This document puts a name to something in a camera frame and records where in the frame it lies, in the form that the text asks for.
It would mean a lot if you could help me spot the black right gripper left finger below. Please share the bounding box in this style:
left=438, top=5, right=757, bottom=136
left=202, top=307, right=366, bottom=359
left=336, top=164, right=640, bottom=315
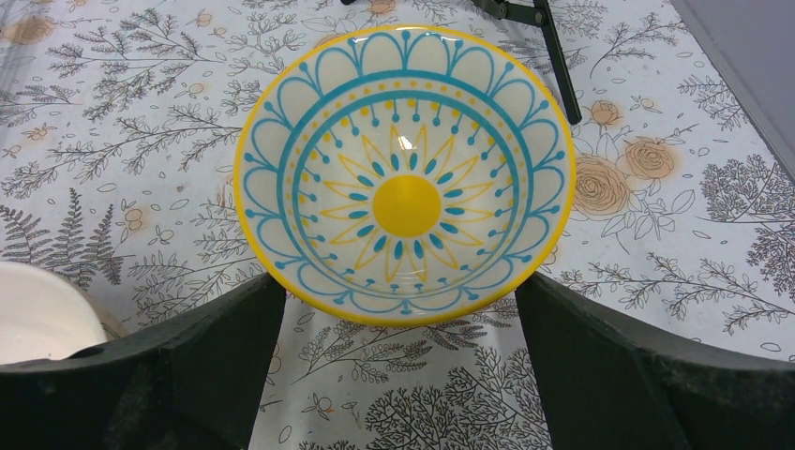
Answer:
left=1, top=275, right=286, bottom=449

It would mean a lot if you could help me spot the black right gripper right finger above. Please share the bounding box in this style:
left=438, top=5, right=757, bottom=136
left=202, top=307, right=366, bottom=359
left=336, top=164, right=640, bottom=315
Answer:
left=516, top=273, right=794, bottom=449

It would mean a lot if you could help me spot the beige bowl with leaf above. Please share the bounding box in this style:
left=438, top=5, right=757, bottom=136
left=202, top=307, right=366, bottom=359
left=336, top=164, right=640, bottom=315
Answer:
left=1, top=262, right=128, bottom=365

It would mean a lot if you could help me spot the yellow dotted white bowl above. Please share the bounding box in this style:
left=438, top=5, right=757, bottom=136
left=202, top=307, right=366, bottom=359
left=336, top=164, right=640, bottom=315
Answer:
left=232, top=25, right=576, bottom=326

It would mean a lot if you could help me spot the floral patterned table mat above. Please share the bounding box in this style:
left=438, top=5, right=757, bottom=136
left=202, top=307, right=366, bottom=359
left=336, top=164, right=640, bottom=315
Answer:
left=1, top=1, right=794, bottom=449

